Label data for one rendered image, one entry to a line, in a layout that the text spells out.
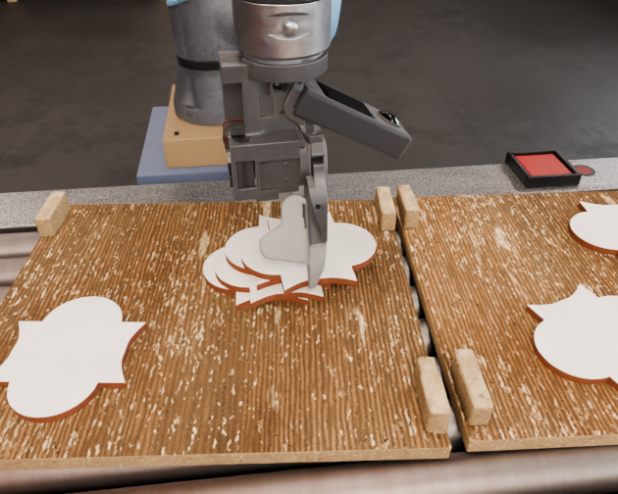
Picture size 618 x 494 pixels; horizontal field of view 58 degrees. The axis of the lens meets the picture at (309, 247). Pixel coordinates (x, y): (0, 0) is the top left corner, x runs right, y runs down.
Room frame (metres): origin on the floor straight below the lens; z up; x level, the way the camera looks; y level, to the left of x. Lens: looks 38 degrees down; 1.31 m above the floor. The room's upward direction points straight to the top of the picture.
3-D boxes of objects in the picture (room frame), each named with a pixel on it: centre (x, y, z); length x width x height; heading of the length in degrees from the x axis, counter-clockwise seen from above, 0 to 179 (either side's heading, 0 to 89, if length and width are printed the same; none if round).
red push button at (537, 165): (0.69, -0.33, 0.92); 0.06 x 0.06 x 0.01; 7
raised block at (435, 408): (0.28, -0.10, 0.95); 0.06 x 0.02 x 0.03; 2
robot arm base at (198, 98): (0.91, 0.16, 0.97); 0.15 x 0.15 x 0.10
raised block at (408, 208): (0.55, -0.12, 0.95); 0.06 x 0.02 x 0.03; 3
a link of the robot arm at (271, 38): (0.44, 0.02, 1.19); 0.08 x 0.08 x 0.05
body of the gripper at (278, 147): (0.44, 0.03, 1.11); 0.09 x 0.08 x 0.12; 101
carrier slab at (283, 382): (0.41, 0.10, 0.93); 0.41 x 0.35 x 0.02; 92
